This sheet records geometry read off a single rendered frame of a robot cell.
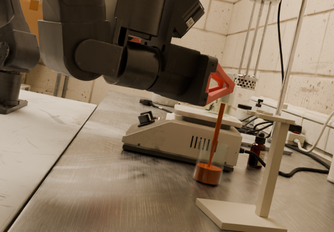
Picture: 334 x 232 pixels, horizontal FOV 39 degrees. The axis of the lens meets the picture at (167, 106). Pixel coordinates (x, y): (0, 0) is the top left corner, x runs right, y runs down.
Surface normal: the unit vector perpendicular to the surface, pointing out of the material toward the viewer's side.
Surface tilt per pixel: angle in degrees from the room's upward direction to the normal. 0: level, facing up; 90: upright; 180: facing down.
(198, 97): 89
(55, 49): 105
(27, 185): 0
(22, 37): 57
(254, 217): 0
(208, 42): 90
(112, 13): 89
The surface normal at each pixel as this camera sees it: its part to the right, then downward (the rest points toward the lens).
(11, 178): 0.21, -0.97
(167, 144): -0.02, 0.08
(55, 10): -0.80, 0.15
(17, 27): 0.83, -0.34
